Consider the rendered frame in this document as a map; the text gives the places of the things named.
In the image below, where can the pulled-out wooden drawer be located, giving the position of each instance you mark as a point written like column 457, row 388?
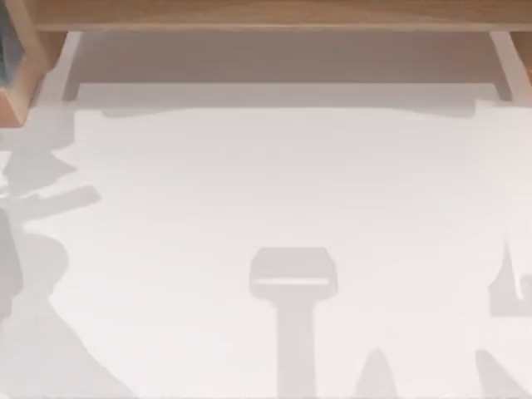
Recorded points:
column 25, row 62

